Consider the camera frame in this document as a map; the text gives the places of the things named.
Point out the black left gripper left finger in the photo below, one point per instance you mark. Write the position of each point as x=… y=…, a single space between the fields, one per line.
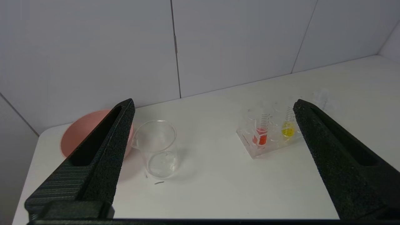
x=103 y=162

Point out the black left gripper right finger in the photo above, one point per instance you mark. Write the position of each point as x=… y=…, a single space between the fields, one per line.
x=340 y=168

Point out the test tube with red pigment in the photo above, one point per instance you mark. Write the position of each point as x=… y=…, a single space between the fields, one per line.
x=262 y=139

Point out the test tube with yellow pigment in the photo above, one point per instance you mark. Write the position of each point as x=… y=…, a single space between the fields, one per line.
x=288 y=130

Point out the clear acrylic test tube rack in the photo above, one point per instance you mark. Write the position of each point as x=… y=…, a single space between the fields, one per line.
x=250 y=143

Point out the pink plastic bowl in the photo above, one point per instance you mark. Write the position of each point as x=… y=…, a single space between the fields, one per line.
x=81 y=131

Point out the clear glass beaker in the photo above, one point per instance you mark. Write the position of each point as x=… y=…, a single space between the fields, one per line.
x=162 y=162

